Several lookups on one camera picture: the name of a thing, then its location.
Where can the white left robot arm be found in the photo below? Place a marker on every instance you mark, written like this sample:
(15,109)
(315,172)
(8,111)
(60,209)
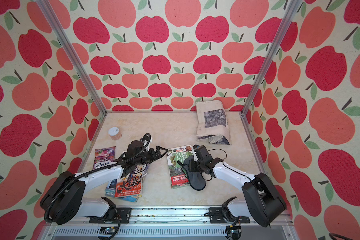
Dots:
(65,199)

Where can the red green cover book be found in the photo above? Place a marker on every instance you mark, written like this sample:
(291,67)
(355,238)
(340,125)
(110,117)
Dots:
(176,157)

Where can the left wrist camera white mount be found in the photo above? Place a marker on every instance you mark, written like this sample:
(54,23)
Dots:
(146,142)

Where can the clear tape roll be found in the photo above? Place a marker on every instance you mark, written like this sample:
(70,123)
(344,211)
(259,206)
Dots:
(115,133)

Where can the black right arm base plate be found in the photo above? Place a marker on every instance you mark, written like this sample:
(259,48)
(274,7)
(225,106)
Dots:
(221,215)

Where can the left rear aluminium corner post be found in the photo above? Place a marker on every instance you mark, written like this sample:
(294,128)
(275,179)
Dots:
(56,26)

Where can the blue robot sunflower magazine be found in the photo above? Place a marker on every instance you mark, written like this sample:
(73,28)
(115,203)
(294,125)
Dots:
(124,190)

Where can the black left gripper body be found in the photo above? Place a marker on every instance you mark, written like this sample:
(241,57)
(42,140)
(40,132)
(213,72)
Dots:
(146,157)

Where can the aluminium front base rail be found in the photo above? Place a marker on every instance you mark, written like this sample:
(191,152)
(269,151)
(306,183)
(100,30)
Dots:
(170,222)

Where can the white book with blue vortex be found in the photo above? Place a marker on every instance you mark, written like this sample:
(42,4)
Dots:
(130,185)

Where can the red black manga book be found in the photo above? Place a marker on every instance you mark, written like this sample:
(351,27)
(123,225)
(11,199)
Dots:
(137,174)

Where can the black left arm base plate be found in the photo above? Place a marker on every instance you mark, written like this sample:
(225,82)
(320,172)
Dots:
(121,214)

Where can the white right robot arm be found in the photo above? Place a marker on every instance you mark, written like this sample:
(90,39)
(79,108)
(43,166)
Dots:
(262,201)

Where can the purple candy bag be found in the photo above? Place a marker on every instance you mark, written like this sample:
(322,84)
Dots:
(104,157)

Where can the right rear aluminium corner post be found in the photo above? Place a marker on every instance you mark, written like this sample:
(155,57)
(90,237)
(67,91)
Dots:
(274,47)

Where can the aluminium corner post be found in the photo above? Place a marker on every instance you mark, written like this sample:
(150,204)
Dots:
(274,47)
(56,26)

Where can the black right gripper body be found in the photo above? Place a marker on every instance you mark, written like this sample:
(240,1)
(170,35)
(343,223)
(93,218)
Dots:
(196,165)

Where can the cream printed canvas bag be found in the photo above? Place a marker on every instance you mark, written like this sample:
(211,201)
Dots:
(213,124)

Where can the grey green microfibre cloth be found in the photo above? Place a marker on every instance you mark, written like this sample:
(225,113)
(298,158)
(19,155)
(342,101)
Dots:
(193,174)

